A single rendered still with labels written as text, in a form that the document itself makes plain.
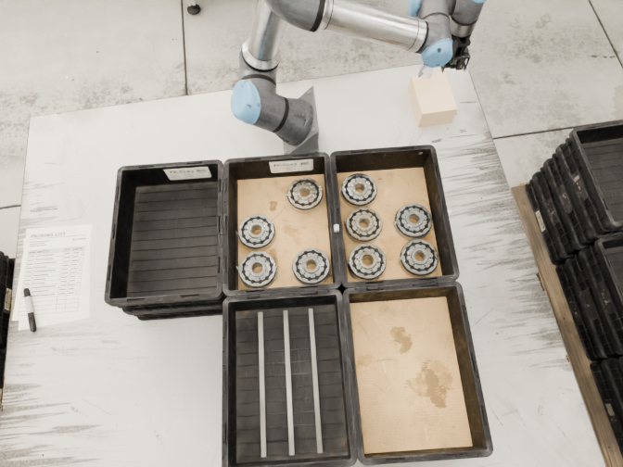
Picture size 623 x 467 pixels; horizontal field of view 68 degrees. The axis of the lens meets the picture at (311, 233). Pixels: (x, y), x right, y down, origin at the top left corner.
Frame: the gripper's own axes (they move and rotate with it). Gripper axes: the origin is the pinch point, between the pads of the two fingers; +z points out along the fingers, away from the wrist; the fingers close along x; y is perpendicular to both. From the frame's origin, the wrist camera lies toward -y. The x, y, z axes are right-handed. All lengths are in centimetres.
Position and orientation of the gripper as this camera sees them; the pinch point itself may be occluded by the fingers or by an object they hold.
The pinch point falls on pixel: (440, 72)
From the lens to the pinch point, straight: 160.2
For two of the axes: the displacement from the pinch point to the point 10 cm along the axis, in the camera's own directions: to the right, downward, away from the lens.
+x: 9.9, -1.5, 0.3
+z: 0.2, 3.7, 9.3
